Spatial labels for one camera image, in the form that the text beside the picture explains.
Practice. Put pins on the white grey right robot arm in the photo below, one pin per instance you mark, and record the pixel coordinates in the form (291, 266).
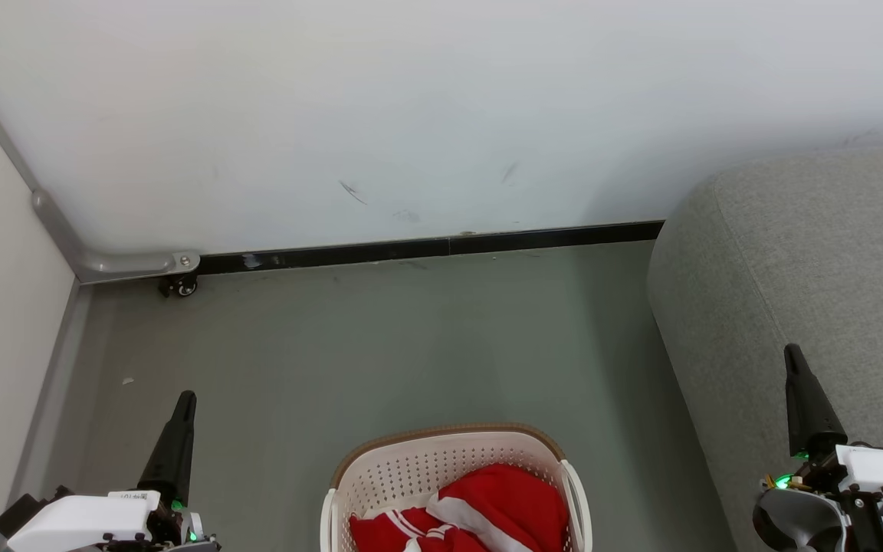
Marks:
(794, 512)

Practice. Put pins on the grey fabric sofa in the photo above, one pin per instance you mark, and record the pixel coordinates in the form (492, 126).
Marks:
(832, 268)

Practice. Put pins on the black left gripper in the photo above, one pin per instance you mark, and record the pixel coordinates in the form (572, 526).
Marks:
(177, 530)

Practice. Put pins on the small black caster wheel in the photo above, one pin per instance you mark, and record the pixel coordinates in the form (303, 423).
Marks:
(183, 287)

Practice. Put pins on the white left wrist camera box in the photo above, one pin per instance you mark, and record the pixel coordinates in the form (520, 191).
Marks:
(81, 521)

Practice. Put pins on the cream laundry basket brown rim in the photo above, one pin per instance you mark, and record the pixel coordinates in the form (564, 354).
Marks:
(441, 460)

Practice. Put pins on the black wall baseboard strip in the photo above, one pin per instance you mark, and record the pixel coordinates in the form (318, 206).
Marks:
(411, 249)

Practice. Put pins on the grey metal partition foot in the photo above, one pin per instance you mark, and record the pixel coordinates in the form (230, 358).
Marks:
(127, 264)

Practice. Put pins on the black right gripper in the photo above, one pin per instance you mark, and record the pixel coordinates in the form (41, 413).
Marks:
(825, 469)

